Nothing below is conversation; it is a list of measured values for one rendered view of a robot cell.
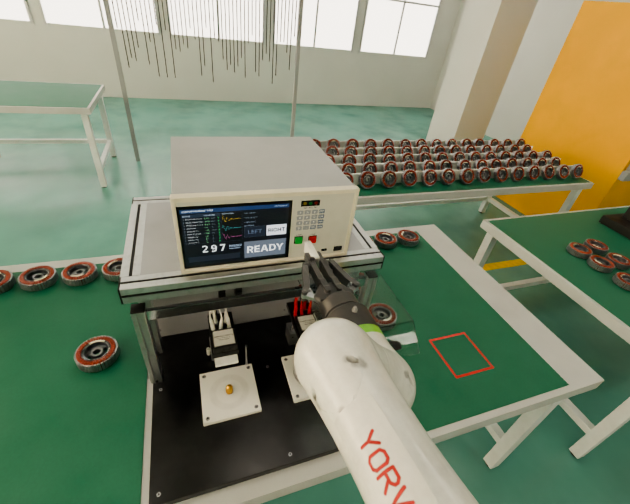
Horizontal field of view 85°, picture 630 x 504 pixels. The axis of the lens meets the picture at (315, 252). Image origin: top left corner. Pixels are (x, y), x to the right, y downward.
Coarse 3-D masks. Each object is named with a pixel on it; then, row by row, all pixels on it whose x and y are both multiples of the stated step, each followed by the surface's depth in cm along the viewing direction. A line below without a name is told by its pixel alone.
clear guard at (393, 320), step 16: (352, 272) 98; (368, 272) 99; (368, 288) 93; (384, 288) 94; (368, 304) 88; (384, 304) 89; (400, 304) 90; (384, 320) 84; (400, 320) 85; (400, 336) 84; (400, 352) 83; (416, 352) 84
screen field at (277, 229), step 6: (246, 228) 81; (252, 228) 81; (258, 228) 82; (264, 228) 82; (270, 228) 83; (276, 228) 83; (282, 228) 84; (246, 234) 82; (252, 234) 82; (258, 234) 83; (264, 234) 83; (270, 234) 84; (276, 234) 85
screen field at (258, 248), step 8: (264, 240) 84; (272, 240) 85; (280, 240) 86; (248, 248) 84; (256, 248) 85; (264, 248) 86; (272, 248) 87; (280, 248) 88; (248, 256) 86; (256, 256) 87
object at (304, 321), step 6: (288, 306) 108; (306, 306) 109; (306, 312) 107; (294, 318) 104; (300, 318) 101; (306, 318) 101; (312, 318) 102; (294, 324) 102; (300, 324) 99; (306, 324) 100; (300, 330) 98
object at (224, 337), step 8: (208, 320) 100; (232, 320) 101; (216, 328) 98; (224, 328) 98; (232, 328) 95; (216, 336) 93; (224, 336) 93; (232, 336) 93; (216, 344) 91; (224, 344) 91; (232, 344) 91; (216, 352) 91; (224, 352) 92; (232, 352) 93; (216, 360) 91; (224, 360) 92; (232, 360) 92
